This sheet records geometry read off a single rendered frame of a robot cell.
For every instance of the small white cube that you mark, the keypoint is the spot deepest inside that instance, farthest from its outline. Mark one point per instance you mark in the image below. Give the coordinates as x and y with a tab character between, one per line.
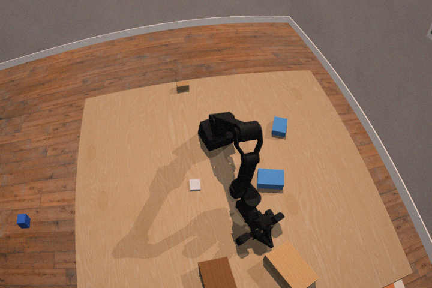
194	184

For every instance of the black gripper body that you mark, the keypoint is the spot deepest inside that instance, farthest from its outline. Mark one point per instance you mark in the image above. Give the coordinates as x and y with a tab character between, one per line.
253	233

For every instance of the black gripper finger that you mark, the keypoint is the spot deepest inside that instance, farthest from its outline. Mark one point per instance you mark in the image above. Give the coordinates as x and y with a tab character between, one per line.
268	235
261	237

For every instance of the blue rectangular block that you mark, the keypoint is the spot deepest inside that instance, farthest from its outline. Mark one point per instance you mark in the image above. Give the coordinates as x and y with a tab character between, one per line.
270	179
279	126

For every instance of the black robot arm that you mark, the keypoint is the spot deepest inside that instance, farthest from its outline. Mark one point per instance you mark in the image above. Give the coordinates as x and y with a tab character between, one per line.
241	186

